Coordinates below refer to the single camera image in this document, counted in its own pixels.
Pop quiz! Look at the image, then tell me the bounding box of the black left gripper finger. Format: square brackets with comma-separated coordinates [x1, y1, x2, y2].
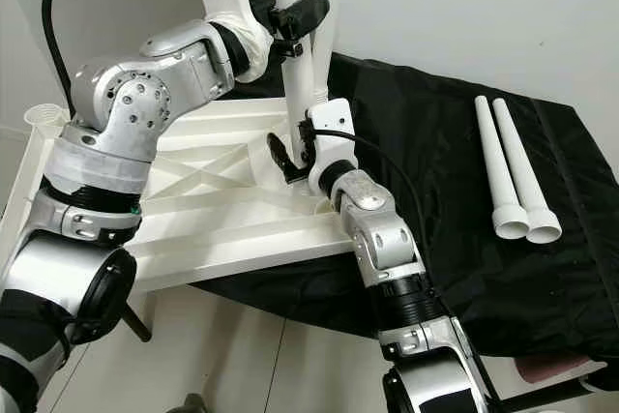
[273, 0, 332, 42]

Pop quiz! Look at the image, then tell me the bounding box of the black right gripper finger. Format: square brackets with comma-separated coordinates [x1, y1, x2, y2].
[266, 133, 296, 180]

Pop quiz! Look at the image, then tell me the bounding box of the white plastic tabletop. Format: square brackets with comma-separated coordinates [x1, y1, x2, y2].
[0, 94, 359, 295]

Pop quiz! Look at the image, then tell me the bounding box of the black cloth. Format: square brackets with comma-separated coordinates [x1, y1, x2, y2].
[155, 45, 619, 361]

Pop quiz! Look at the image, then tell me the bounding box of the black robot foot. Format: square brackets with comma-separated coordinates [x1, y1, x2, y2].
[182, 394, 212, 413]

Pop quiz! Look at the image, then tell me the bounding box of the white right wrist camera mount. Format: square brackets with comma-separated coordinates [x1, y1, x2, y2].
[309, 97, 361, 199]

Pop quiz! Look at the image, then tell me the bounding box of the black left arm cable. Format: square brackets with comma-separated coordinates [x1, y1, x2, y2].
[39, 0, 190, 124]

